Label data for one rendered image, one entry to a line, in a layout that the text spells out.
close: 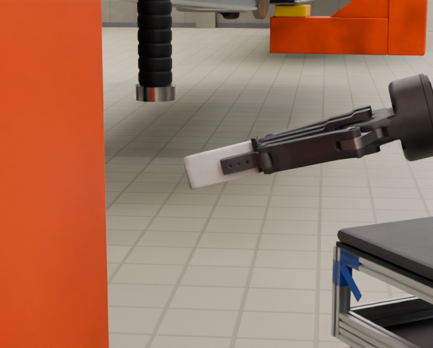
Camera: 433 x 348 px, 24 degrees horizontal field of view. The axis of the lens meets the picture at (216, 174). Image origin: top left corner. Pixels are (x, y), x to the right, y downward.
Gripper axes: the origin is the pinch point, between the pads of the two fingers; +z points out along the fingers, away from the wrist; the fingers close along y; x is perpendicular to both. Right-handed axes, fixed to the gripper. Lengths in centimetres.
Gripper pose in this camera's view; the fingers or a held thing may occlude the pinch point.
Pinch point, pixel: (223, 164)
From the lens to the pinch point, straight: 94.3
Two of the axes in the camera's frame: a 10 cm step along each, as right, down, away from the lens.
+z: -9.5, 2.3, 2.0
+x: 2.6, 9.5, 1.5
